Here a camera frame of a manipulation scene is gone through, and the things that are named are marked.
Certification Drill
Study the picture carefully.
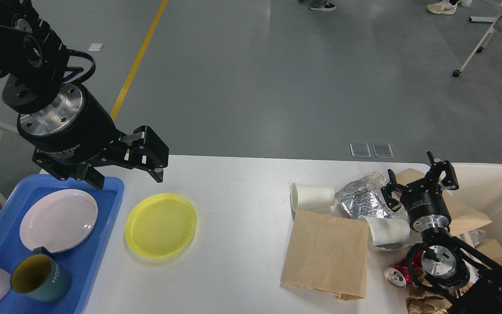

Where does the left floor socket cover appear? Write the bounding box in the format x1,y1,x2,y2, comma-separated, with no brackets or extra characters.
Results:
350,143,371,158

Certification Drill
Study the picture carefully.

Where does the crushed red soda can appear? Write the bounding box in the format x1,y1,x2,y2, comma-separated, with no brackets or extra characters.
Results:
383,254,424,289

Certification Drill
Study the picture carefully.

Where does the floor socket cover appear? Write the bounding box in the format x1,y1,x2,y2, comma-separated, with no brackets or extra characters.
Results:
350,143,371,158
371,143,394,158

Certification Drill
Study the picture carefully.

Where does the blue plastic tray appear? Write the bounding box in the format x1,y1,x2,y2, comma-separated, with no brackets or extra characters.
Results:
0,174,124,314

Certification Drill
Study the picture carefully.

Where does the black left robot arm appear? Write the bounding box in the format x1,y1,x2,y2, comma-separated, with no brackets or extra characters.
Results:
0,0,169,189

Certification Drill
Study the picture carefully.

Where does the flat brown paper bag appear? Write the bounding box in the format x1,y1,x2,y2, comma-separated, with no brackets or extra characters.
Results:
281,210,370,301

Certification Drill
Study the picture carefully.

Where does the brown paper inside bin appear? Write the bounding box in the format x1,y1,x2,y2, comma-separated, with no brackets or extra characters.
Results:
476,239,502,266

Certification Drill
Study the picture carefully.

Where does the black sneaker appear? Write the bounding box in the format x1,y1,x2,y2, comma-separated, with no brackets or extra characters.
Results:
309,0,336,12

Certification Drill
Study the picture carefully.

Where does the white round plate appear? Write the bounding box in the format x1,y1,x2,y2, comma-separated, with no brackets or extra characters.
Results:
19,189,99,254

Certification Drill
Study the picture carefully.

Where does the crushed white paper cup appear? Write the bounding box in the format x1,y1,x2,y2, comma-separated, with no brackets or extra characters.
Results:
359,215,410,246

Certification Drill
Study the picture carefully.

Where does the upright-lying white paper cup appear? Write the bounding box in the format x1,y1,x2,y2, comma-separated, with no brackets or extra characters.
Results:
290,183,335,215

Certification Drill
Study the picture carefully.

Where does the white sneaker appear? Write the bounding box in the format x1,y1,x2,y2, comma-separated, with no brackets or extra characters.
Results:
426,0,458,15

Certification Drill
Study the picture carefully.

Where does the dark green mug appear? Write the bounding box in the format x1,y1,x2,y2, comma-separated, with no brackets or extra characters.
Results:
10,247,72,303

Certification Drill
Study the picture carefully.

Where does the crumpled brown paper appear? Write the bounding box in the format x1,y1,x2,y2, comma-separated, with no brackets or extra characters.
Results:
406,284,451,314

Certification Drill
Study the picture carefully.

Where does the yellow plastic plate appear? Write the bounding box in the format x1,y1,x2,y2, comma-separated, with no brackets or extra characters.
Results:
124,193,197,259

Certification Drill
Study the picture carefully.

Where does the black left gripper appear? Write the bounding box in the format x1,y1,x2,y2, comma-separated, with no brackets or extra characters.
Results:
17,83,169,190

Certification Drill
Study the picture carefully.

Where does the crumpled silver foil bag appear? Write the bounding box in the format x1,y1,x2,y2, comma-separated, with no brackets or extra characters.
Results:
334,171,407,220

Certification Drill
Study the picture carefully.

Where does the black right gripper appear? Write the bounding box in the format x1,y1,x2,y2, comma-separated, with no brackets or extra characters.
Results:
381,151,459,231

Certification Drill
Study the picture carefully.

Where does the brown paper bag on bin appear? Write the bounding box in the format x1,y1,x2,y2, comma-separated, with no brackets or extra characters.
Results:
396,168,492,236

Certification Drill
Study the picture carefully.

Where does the right floor socket cover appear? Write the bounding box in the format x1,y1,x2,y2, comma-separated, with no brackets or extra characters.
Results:
371,143,394,158

